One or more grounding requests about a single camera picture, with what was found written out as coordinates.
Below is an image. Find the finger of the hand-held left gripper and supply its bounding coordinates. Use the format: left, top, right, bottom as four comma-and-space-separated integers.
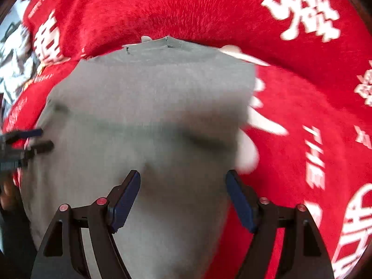
25, 140, 55, 160
0, 128, 43, 145

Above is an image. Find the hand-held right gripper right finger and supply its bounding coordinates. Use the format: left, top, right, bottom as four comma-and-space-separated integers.
226, 169, 335, 279

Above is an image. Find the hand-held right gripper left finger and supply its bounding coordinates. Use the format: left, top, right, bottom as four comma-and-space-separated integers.
30, 169, 142, 279

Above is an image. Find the grey knit garment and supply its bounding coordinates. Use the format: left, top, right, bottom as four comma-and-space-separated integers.
20, 36, 260, 279

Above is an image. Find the person's left hand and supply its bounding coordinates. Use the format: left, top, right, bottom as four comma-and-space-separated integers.
0, 177, 21, 213

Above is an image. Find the grey patterned cloth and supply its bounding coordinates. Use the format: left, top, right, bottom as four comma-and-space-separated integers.
0, 0, 42, 105

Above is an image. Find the red printed blanket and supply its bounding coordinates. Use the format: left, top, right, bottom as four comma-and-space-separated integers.
0, 0, 372, 279

